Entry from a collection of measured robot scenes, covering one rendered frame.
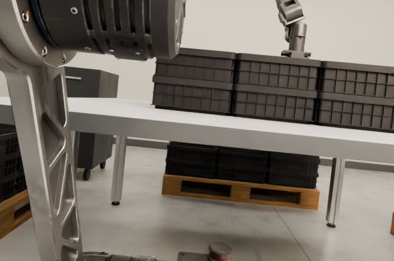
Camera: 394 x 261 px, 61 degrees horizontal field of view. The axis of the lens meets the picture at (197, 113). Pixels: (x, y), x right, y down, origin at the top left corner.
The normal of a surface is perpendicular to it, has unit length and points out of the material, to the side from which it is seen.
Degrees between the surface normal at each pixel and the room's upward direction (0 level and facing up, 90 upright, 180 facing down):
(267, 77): 90
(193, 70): 90
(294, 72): 90
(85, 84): 90
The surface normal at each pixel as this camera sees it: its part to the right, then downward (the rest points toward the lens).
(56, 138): 1.00, 0.10
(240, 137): 0.00, 0.04
